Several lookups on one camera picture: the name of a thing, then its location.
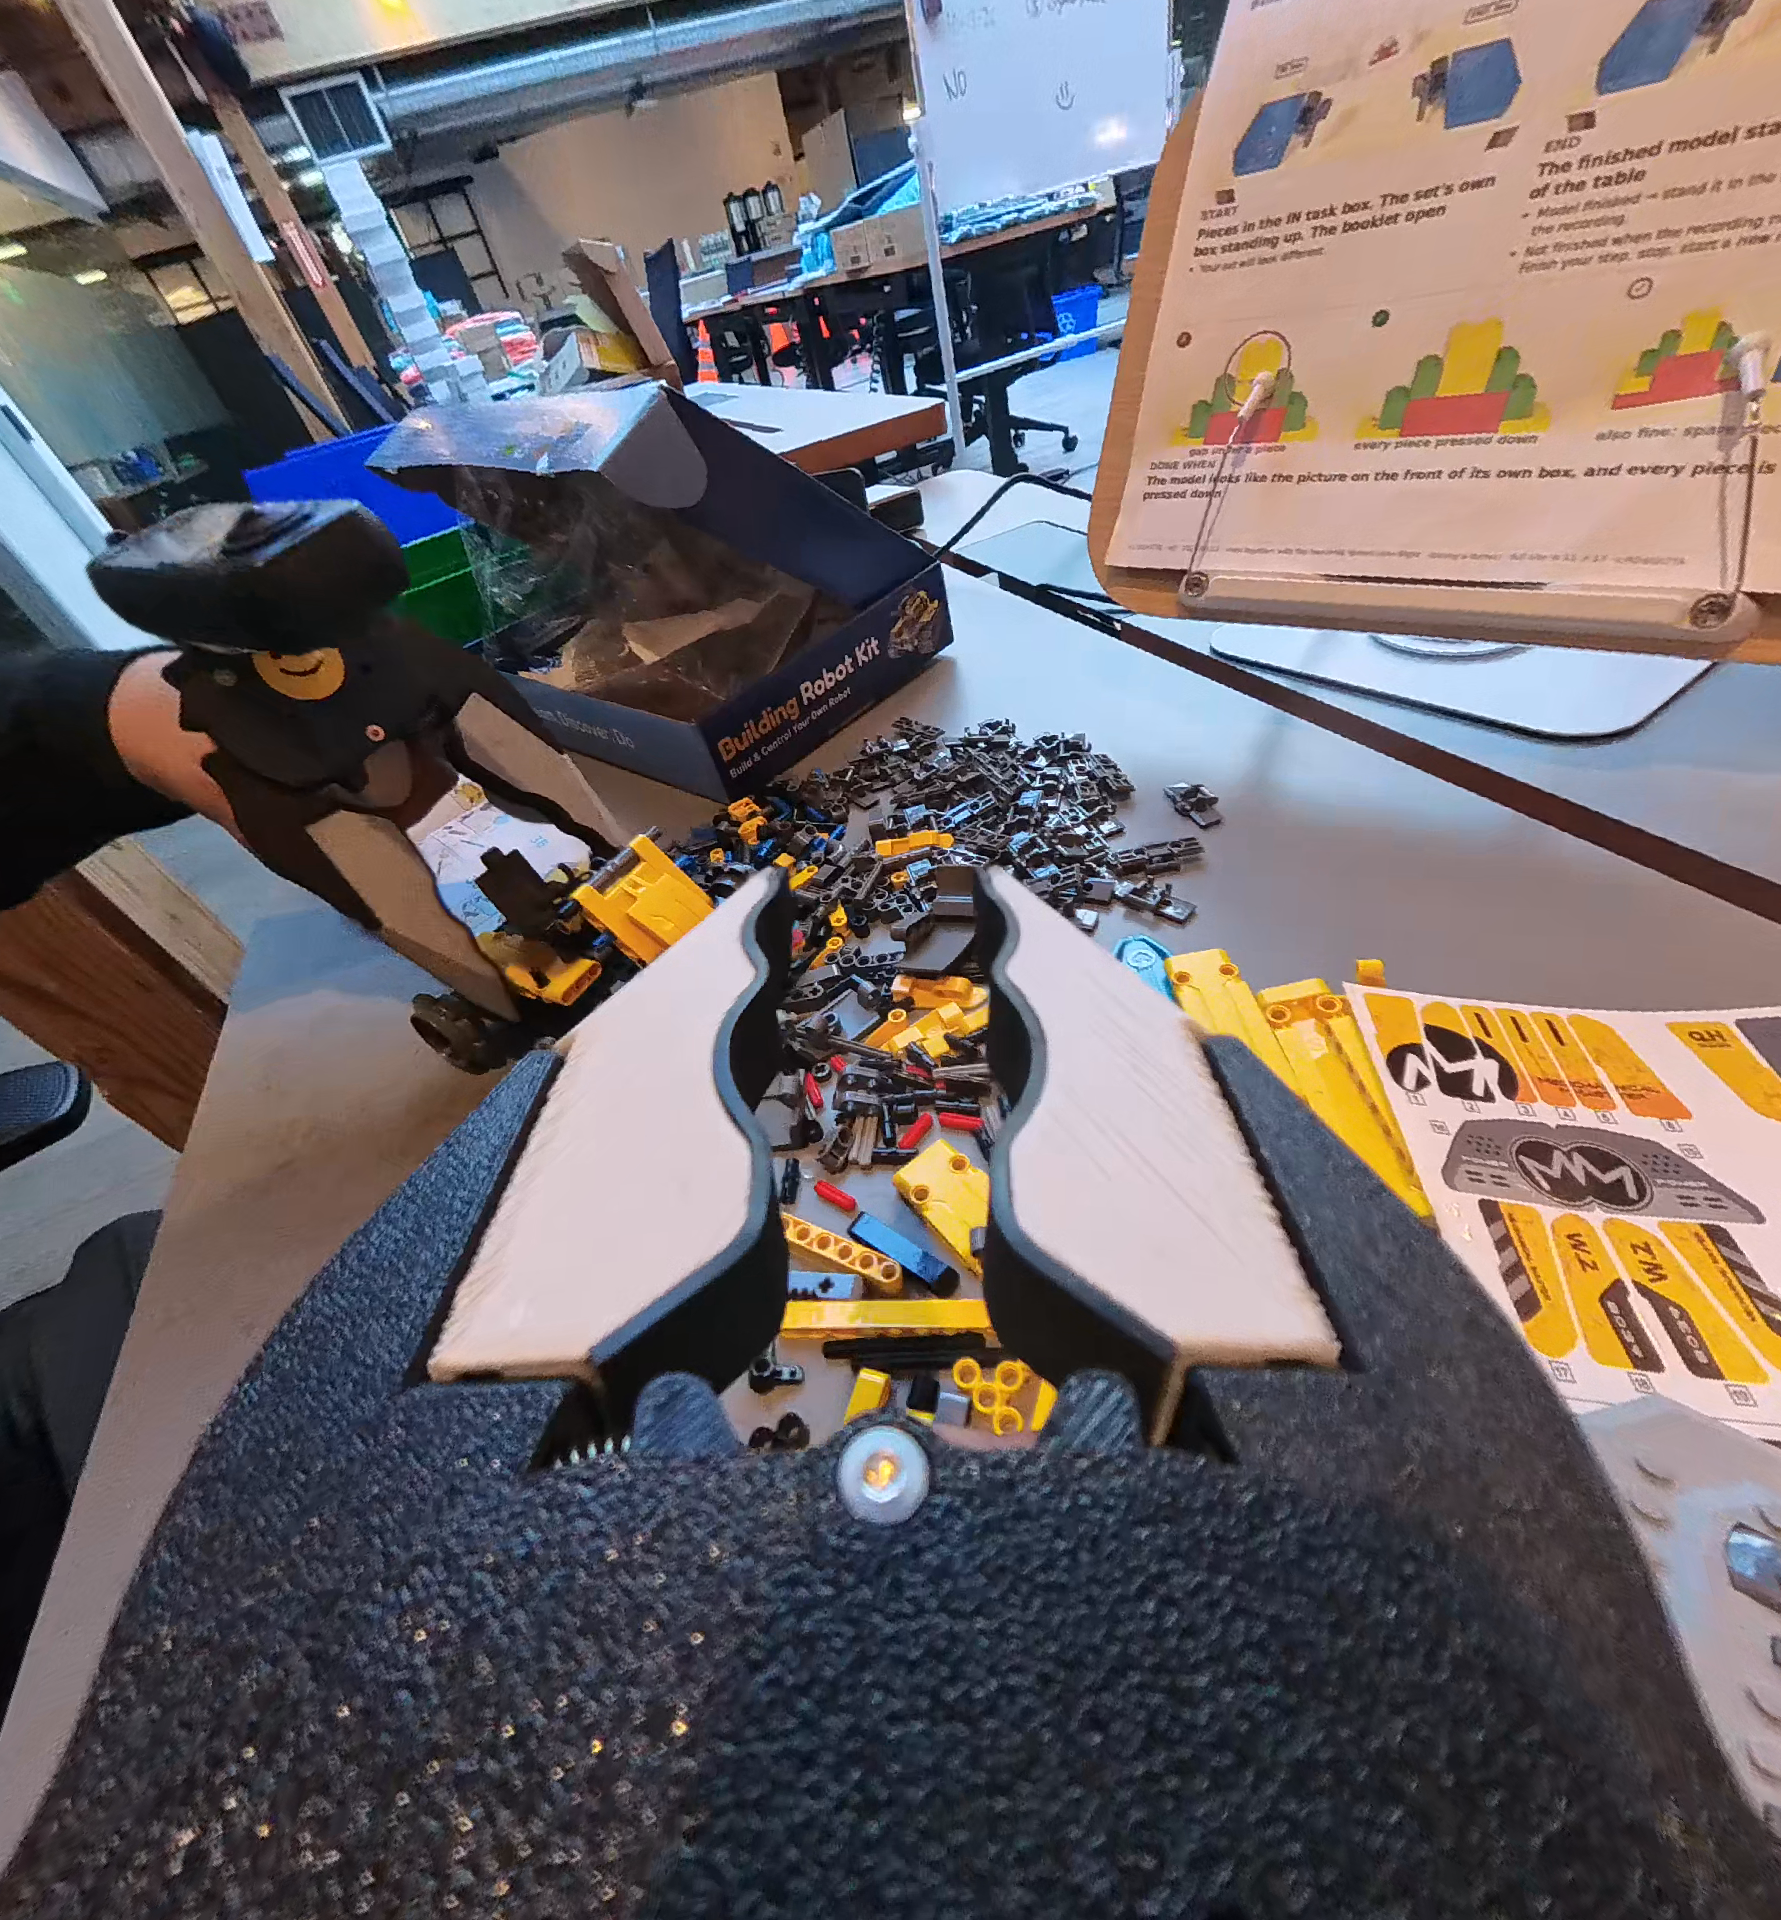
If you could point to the dark blue kit box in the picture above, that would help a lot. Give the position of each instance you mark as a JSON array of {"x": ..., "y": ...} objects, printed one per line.
[{"x": 769, "y": 495}]

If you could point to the wooden support post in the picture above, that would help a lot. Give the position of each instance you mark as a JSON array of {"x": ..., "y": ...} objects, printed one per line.
[{"x": 199, "y": 195}]

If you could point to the wooden task instruction board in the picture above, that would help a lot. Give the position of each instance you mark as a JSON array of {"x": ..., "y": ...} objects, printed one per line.
[{"x": 1430, "y": 300}]

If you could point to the black mesh chair armrest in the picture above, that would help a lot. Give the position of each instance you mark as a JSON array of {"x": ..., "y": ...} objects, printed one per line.
[{"x": 4, "y": 1118}]

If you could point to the whiteboard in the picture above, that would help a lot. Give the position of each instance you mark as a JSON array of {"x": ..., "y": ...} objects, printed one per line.
[{"x": 1041, "y": 91}]

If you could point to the white instruction booklet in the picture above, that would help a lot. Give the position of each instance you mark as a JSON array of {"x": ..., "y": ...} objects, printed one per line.
[{"x": 456, "y": 839}]

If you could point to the grey battery box brick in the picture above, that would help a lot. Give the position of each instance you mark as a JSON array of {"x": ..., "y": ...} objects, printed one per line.
[{"x": 1729, "y": 1650}]

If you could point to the yellow black brick vehicle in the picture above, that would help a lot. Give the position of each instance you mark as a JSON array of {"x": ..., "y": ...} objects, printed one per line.
[{"x": 634, "y": 901}]

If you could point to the blue plastic bin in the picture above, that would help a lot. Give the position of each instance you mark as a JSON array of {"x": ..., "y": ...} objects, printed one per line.
[{"x": 320, "y": 481}]

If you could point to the white stand base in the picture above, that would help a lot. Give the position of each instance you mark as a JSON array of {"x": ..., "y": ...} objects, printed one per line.
[{"x": 1505, "y": 689}]

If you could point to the person's grey trousers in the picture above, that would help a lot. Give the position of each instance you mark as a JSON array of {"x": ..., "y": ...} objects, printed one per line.
[{"x": 20, "y": 1425}]

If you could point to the pile of loose building bricks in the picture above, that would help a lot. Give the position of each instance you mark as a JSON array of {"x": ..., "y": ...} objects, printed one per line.
[{"x": 979, "y": 810}]

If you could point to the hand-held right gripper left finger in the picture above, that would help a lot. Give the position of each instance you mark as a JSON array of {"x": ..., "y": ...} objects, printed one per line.
[{"x": 605, "y": 1185}]

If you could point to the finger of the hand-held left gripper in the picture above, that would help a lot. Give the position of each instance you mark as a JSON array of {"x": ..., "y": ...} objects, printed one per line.
[
  {"x": 515, "y": 765},
  {"x": 411, "y": 901}
]

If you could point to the silver ventilation duct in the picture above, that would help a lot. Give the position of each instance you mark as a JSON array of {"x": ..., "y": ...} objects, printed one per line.
[{"x": 605, "y": 67}]

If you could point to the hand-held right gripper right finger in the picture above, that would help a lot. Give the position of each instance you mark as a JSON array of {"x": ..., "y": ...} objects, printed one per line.
[{"x": 1160, "y": 1201}]

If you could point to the green plastic bin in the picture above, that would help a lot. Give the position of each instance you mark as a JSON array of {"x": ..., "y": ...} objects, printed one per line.
[{"x": 440, "y": 585}]

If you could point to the person's left hand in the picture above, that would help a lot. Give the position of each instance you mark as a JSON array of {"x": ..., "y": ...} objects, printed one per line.
[{"x": 163, "y": 720}]

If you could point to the yellow black printed leaflet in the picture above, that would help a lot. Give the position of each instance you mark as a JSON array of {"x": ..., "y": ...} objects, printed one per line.
[{"x": 1611, "y": 1201}]

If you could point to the blue brick separator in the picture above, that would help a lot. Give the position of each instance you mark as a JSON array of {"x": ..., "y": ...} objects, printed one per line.
[{"x": 1140, "y": 961}]

